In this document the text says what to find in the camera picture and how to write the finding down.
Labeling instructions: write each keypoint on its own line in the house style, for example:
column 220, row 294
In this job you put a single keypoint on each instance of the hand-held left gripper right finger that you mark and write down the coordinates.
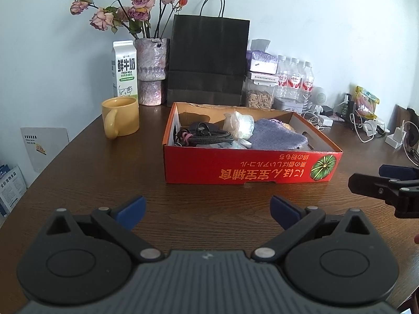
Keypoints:
column 284, row 211

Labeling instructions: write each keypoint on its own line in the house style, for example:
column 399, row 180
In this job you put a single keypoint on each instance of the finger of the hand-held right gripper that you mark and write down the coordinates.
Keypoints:
column 397, row 171
column 370, row 184

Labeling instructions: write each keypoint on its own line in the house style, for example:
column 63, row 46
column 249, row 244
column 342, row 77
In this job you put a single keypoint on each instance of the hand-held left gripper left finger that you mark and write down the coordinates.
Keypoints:
column 132, row 211

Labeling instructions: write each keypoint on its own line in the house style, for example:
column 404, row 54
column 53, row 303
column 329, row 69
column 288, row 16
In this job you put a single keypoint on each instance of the red cardboard box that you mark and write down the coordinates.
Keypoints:
column 245, row 166

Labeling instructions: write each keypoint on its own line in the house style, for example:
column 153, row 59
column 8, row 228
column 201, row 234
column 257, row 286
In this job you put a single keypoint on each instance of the purple fabric pouch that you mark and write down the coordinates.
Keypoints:
column 275, row 135

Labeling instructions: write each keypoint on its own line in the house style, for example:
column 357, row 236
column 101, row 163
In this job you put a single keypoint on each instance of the white wet wipes packet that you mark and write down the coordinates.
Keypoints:
column 242, row 144

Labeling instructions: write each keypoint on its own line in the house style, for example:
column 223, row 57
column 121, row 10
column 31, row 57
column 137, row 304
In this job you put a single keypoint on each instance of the iridescent plastic bag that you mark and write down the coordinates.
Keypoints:
column 240, row 126

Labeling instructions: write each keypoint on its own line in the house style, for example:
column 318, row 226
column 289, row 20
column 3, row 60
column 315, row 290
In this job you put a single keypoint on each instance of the white charger dock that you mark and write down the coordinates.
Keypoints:
column 394, row 139

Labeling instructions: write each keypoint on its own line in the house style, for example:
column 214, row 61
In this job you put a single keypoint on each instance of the brown wooden stand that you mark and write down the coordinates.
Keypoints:
column 401, row 117

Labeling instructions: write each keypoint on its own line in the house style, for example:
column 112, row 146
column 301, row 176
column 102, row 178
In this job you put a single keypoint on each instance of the yellow snack bag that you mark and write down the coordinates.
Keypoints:
column 366, row 103

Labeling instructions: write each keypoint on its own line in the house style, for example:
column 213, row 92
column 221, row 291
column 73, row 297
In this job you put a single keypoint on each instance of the white charger adapter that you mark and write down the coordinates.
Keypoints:
column 326, row 121

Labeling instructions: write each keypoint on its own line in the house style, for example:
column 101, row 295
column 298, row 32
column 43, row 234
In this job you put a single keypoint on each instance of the small green spray bottle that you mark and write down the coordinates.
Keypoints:
column 344, row 108

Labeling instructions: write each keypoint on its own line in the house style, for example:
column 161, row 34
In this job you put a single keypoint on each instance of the black power adapter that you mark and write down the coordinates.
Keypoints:
column 328, row 111

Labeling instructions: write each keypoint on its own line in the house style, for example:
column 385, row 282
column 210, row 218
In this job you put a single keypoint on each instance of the yellow mug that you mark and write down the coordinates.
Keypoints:
column 124, row 117

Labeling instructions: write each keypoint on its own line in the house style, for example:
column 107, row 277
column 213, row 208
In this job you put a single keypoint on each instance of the small white fan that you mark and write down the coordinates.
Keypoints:
column 320, row 96

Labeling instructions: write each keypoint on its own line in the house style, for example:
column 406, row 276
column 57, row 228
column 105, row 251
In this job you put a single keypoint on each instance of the printed tin box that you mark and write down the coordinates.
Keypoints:
column 288, row 104

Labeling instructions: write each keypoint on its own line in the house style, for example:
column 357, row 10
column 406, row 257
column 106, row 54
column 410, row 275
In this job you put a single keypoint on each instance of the grey plastic mailer bag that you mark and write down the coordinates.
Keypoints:
column 45, row 147

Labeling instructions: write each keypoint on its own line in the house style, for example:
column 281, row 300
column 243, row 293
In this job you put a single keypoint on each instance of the clear seed container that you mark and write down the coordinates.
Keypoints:
column 260, row 99

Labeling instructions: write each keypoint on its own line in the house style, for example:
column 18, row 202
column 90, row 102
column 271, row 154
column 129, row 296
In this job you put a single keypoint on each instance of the blue white leaflet packet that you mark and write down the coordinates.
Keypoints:
column 11, row 189

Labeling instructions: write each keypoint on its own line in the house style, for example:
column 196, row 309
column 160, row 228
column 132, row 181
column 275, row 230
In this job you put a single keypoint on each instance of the flat white carton box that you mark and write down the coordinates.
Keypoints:
column 262, row 76

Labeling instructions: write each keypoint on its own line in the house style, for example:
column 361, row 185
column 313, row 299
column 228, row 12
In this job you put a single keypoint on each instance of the white green milk carton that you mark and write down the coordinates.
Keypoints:
column 124, row 72

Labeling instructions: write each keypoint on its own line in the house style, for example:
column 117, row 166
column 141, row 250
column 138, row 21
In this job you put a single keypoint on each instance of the mottled pink vase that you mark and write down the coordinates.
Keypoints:
column 152, row 62

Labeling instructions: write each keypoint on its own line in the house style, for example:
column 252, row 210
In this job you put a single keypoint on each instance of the purple tissue pack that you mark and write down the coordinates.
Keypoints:
column 262, row 62

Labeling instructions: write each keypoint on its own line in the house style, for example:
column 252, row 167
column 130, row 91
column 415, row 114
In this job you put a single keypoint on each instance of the black paper bag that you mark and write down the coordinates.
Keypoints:
column 206, row 59

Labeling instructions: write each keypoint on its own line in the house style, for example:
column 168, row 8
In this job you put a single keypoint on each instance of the dried pink rose bouquet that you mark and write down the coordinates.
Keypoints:
column 142, row 1

